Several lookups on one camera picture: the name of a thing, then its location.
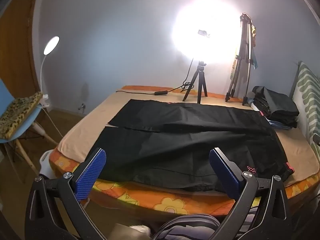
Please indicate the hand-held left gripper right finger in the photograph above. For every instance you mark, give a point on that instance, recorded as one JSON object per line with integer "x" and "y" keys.
{"x": 222, "y": 170}

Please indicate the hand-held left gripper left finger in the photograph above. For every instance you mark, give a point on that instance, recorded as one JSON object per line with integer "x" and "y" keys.
{"x": 91, "y": 172}

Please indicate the black pants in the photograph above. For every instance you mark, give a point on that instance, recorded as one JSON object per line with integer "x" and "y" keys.
{"x": 175, "y": 140}

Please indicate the beige blanket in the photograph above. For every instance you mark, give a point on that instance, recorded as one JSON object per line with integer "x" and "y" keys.
{"x": 85, "y": 127}

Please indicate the white plastic object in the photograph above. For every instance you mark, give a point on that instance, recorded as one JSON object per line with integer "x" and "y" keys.
{"x": 45, "y": 162}

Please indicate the orange floral bed sheet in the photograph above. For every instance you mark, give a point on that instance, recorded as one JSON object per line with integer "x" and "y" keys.
{"x": 160, "y": 200}

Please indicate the blue chair with wooden legs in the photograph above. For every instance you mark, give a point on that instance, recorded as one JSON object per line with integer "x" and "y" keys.
{"x": 25, "y": 127}

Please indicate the stack of dark folded clothes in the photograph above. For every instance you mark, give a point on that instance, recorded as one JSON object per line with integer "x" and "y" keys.
{"x": 280, "y": 105}

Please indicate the leopard print cushion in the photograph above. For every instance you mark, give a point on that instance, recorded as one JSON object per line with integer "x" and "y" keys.
{"x": 17, "y": 112}

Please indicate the green patterned pillow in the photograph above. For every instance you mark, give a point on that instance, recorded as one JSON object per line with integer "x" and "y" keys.
{"x": 308, "y": 92}

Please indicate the tall folded tripod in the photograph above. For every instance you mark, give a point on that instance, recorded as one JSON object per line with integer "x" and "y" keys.
{"x": 246, "y": 55}

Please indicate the white clip lamp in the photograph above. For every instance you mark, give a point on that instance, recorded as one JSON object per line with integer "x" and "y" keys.
{"x": 51, "y": 45}

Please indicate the wooden door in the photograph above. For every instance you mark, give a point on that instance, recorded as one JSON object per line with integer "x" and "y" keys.
{"x": 17, "y": 42}

